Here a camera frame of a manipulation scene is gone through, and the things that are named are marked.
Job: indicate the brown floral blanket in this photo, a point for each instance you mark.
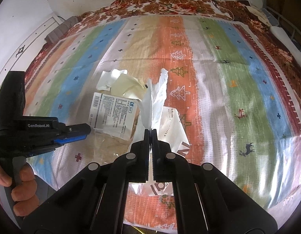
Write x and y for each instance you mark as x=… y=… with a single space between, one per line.
x=165 y=4

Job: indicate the clear plastic wrapper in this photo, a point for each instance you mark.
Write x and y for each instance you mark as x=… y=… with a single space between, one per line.
x=111 y=148

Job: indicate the person's left hand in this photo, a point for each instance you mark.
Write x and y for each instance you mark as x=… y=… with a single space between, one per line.
x=26 y=192

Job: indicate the metal bed rail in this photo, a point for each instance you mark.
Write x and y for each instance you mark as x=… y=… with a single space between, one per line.
x=278 y=17

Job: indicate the white headboard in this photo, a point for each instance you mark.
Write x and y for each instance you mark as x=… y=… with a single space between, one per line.
x=23 y=43

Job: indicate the cream paper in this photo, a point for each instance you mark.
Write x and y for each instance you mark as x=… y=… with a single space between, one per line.
x=126 y=85

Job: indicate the white plastic bag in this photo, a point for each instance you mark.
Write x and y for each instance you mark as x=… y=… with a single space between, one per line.
x=153 y=102

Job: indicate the white medicine box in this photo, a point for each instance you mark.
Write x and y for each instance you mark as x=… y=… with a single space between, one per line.
x=111 y=112

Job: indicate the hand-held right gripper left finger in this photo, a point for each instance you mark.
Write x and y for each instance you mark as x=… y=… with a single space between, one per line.
x=146 y=151

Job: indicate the white rolled cloth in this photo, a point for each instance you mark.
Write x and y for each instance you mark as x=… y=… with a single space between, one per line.
x=284 y=39

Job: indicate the grey pillow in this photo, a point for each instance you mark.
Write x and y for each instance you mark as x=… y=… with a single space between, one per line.
x=60 y=29

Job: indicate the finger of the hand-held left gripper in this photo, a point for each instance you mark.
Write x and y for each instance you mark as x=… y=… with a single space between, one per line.
x=72 y=140
x=77 y=129

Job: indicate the white plastic wrapper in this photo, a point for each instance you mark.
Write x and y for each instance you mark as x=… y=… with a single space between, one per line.
x=172 y=131

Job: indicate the striped colourful mat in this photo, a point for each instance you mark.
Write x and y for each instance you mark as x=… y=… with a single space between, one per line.
x=213 y=102

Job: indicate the pale cloth pile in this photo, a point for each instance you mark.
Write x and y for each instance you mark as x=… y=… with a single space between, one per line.
x=256 y=13

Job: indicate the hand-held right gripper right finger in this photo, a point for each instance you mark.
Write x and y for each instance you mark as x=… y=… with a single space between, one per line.
x=155 y=151

